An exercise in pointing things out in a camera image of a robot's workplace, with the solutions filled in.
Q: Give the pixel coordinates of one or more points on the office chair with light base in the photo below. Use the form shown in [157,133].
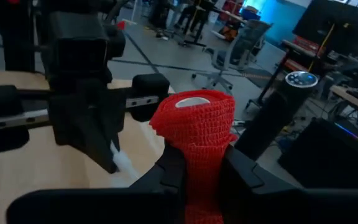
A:
[244,43]

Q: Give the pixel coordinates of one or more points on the wooden desk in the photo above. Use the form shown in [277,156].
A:
[353,99]

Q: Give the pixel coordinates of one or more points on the red elastic bandage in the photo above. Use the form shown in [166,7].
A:
[197,124]

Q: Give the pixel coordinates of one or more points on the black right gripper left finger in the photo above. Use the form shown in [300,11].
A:
[104,208]

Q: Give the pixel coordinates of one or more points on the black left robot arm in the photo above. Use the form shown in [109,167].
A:
[11,37]

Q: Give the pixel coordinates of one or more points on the black tower fan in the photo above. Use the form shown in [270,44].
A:
[269,124]

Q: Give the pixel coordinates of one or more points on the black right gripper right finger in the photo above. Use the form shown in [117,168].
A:
[291,208]

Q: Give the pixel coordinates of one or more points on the clear zipper bag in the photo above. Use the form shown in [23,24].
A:
[123,163]

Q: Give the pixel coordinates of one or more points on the black computer case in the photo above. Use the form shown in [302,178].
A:
[322,155]

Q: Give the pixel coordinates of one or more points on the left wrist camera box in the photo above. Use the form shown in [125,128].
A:
[76,46]

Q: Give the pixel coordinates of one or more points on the black monitor screen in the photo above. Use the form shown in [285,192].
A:
[331,25]

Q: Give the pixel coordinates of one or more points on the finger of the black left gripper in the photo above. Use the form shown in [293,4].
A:
[76,124]
[112,118]

